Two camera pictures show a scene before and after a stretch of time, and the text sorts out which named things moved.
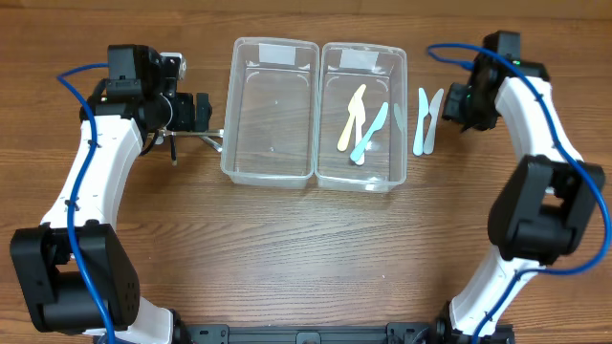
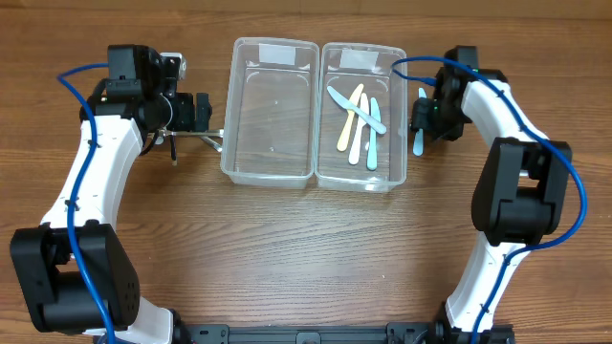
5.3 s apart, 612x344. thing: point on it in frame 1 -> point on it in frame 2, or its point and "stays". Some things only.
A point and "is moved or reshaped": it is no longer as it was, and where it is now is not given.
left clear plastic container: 270,130 stays
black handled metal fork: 173,142 stays
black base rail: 338,333 stays
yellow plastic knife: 352,108 stays
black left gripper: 204,111 stays
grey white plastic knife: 433,111 is moved or reshaped
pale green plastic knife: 377,125 is moved or reshaped
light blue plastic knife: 424,110 stays
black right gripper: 453,105 -> 420,115
